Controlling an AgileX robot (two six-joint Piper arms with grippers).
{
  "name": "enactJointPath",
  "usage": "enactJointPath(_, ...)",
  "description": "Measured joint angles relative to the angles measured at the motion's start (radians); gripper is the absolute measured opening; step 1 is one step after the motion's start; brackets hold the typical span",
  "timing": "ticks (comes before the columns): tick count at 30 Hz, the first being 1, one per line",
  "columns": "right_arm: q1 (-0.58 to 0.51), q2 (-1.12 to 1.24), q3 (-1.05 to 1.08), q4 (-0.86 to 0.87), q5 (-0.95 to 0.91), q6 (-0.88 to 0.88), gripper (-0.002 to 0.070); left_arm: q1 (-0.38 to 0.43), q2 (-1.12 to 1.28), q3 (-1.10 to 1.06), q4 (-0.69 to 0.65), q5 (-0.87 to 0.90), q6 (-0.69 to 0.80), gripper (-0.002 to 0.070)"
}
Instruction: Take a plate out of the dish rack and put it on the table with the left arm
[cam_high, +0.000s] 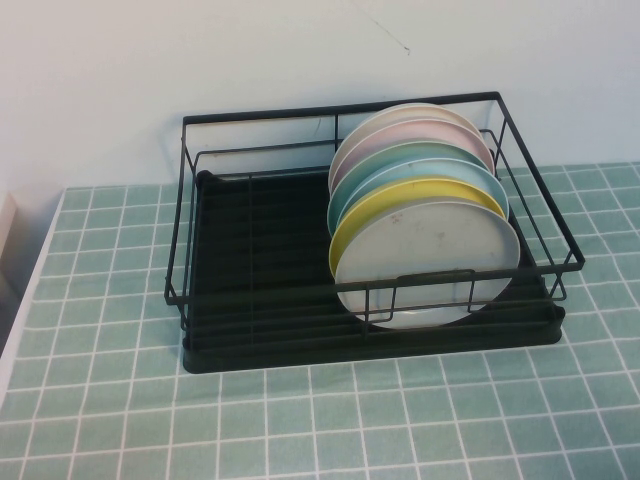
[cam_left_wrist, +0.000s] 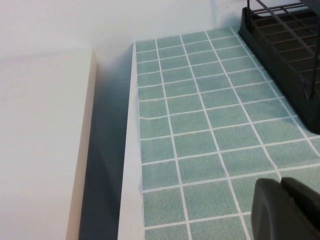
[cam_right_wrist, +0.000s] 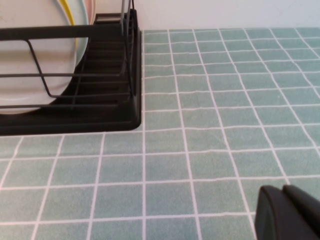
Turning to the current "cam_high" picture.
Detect grey white plate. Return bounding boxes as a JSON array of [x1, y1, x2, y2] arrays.
[[334, 202, 522, 332]]

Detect yellow plate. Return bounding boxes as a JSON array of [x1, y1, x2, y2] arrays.
[[328, 175, 509, 281]]

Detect green plate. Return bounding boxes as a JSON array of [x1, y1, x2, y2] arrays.
[[327, 141, 496, 236]]

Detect light blue plate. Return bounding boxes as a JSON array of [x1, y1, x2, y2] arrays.
[[335, 158, 510, 236]]

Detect pink plate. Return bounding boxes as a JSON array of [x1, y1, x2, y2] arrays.
[[332, 117, 496, 191]]

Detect cream plate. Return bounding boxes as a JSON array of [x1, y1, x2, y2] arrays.
[[327, 102, 484, 196]]

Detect black plastic drain tray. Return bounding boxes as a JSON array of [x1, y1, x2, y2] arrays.
[[182, 168, 566, 376]]

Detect green checkered tablecloth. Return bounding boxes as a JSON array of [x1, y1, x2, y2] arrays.
[[0, 160, 640, 480]]

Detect black wire dish rack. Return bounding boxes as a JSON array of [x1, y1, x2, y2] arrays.
[[162, 90, 586, 336]]

